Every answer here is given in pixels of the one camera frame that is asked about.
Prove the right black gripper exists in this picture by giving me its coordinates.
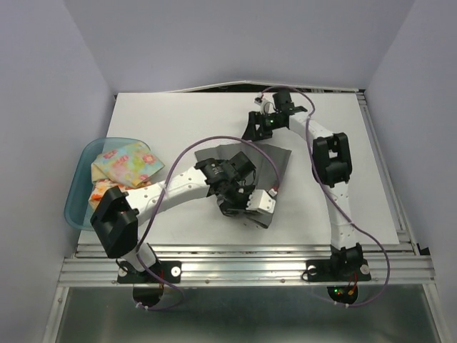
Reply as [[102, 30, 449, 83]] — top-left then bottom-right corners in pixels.
[[239, 110, 283, 141]]

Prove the pastel floral skirt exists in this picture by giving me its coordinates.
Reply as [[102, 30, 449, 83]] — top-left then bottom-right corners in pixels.
[[91, 141, 164, 188]]

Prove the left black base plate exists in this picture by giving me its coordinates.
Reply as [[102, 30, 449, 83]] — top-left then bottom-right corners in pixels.
[[117, 260, 182, 284]]

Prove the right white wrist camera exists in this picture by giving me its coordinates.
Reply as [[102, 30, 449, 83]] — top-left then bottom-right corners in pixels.
[[254, 94, 275, 115]]

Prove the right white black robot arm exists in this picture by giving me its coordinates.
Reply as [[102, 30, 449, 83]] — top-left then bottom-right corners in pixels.
[[242, 90, 365, 282]]

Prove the blue plastic basin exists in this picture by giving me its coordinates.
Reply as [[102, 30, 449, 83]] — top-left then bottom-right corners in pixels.
[[64, 137, 138, 231]]

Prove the aluminium frame rail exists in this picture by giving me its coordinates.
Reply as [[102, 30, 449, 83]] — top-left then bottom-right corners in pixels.
[[58, 243, 436, 288]]

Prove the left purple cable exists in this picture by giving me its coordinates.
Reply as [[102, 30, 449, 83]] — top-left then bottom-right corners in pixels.
[[135, 135, 281, 311]]

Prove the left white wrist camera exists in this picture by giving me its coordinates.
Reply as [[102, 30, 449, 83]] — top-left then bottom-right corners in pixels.
[[246, 189, 276, 214]]

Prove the grey pleated skirt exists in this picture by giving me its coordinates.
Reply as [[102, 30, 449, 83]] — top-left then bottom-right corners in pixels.
[[194, 143, 291, 229]]

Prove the orange floral skirt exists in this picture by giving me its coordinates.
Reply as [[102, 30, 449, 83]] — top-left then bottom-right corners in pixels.
[[88, 179, 122, 210]]

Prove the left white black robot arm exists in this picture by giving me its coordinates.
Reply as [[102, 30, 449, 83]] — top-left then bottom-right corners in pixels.
[[91, 152, 262, 282]]

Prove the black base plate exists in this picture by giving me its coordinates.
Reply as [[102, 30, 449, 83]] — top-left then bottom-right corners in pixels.
[[301, 259, 371, 283], [117, 260, 182, 284]]

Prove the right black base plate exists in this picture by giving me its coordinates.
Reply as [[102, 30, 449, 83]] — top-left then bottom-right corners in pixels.
[[301, 259, 371, 283]]

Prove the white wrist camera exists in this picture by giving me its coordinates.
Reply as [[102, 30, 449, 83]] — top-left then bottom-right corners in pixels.
[[246, 189, 276, 214], [254, 94, 275, 115]]

